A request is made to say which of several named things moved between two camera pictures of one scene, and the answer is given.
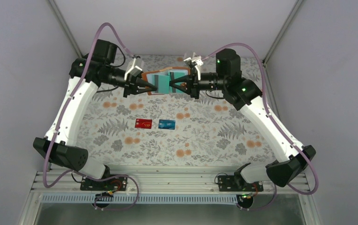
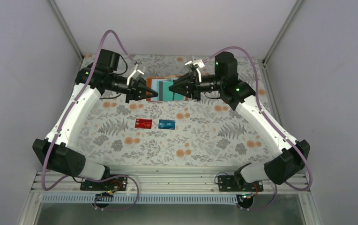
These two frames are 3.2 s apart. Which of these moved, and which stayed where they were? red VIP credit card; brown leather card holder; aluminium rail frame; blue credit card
Moved: brown leather card holder
Stayed: aluminium rail frame; red VIP credit card; blue credit card
